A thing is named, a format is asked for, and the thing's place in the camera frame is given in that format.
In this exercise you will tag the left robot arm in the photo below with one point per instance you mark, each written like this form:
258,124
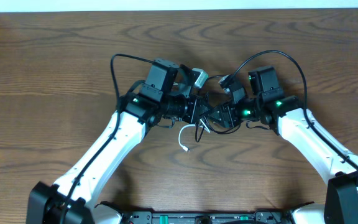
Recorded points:
73,197

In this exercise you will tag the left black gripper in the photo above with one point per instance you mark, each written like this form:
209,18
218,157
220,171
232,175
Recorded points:
193,109

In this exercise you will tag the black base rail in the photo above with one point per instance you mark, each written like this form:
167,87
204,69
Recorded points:
260,216

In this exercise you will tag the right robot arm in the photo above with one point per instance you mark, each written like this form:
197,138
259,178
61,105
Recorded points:
289,117

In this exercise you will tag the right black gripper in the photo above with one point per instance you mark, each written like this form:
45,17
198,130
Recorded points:
227,112

